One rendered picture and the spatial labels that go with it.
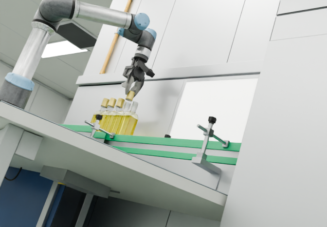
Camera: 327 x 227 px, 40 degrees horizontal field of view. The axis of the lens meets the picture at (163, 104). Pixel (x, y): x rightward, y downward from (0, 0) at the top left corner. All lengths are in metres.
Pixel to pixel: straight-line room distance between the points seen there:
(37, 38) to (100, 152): 1.04
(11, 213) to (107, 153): 1.23
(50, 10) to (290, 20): 1.05
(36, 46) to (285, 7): 1.10
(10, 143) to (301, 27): 0.88
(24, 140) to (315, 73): 0.78
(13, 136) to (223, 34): 1.30
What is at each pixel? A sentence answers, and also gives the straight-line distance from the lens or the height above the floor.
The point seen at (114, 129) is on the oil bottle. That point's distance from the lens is 2.10.
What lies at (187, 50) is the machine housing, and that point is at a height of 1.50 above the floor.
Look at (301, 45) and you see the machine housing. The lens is 1.38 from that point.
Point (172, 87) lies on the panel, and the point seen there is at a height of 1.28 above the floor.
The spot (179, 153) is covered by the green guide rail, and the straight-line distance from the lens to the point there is 1.72.
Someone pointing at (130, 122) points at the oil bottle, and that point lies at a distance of 2.05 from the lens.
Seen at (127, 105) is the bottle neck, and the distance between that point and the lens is 2.13.
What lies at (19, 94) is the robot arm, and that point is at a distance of 1.86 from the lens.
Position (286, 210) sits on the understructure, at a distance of 1.19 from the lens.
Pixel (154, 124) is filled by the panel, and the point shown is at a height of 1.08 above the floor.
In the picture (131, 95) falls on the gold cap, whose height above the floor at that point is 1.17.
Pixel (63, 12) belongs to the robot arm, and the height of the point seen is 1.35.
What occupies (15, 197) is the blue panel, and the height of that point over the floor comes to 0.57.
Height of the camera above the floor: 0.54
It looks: 17 degrees up
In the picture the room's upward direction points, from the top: 18 degrees clockwise
